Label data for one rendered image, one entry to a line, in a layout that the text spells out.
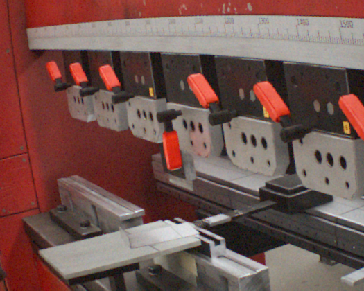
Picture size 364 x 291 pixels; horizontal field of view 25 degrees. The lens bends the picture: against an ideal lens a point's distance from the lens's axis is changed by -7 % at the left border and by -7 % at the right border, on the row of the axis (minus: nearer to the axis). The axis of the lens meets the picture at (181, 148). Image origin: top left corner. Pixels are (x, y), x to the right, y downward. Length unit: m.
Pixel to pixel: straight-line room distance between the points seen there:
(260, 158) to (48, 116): 1.26
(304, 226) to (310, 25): 0.76
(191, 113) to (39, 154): 1.07
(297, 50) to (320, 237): 0.67
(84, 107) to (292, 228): 0.53
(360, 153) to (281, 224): 0.82
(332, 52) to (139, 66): 0.63
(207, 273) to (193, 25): 0.46
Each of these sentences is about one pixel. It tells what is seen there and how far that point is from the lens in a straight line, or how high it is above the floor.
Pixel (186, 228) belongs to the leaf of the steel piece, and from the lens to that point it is 1.63.
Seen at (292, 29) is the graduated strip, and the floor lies 1.38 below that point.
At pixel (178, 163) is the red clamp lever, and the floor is 1.16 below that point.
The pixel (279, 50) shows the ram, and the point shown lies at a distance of 1.12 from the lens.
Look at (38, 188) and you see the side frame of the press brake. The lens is 2.42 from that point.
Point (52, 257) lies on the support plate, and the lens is 1.59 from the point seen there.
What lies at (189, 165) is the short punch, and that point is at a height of 1.13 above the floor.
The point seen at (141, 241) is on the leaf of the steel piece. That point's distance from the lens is 1.60.
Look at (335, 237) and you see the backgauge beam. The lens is 1.63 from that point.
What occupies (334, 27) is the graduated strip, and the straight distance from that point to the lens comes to 1.00.
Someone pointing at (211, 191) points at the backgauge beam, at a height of 0.95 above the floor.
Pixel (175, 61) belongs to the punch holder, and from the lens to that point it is 1.42.
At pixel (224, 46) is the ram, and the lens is 1.26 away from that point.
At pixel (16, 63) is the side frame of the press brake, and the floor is 1.31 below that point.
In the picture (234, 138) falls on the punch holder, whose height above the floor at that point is 1.22.
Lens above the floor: 1.47
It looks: 12 degrees down
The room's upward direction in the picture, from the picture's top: 9 degrees counter-clockwise
